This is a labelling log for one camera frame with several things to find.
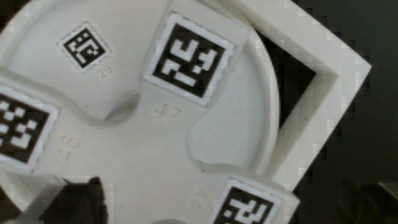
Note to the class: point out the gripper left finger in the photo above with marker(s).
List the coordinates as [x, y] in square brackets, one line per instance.
[70, 205]

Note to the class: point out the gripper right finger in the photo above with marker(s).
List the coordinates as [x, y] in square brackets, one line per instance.
[366, 203]

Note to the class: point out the white cross-shaped table base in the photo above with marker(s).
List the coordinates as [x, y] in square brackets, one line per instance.
[143, 140]

